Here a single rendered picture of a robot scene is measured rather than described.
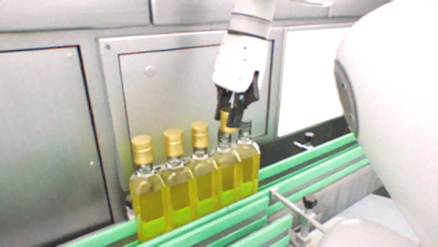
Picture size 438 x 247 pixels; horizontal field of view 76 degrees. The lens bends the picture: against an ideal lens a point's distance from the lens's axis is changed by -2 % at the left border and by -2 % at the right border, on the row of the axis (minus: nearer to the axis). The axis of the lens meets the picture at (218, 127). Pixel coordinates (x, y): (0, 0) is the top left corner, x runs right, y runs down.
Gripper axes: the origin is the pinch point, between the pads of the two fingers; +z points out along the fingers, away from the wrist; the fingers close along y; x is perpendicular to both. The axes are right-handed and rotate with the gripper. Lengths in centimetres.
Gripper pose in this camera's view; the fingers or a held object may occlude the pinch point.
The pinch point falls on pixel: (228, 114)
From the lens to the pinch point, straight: 55.8
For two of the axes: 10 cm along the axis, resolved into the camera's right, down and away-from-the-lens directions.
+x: 8.2, 0.2, 5.8
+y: 5.4, 3.5, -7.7
